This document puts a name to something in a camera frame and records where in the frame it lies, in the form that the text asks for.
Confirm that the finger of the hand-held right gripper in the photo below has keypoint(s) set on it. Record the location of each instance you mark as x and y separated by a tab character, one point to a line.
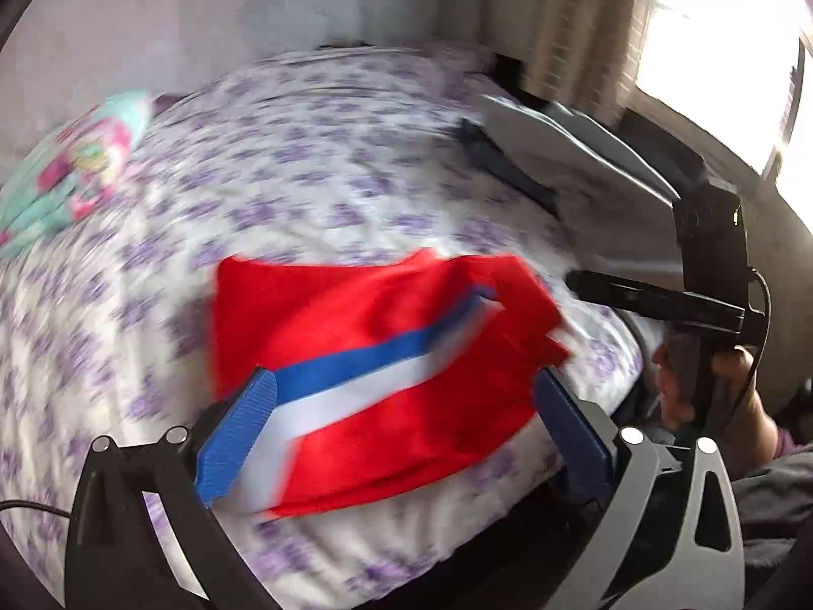
616	292

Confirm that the person's dark clothing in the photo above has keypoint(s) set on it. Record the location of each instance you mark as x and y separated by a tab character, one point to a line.
778	508

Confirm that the red blue white shirt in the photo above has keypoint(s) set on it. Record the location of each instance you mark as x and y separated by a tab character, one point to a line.
381	318

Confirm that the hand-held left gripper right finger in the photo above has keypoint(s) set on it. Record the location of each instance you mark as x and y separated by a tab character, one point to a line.
571	438

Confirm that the window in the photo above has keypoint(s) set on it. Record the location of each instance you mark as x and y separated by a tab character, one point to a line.
718	57

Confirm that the grey sweatshirt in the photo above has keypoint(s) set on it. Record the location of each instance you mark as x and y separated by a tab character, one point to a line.
571	146

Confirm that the beige checkered curtain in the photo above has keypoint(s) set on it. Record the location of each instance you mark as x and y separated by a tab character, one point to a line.
571	19

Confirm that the purple floral bed sheet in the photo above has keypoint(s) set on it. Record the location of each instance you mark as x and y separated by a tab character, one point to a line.
254	203

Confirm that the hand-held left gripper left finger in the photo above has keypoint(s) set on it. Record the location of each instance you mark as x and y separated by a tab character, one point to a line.
238	438

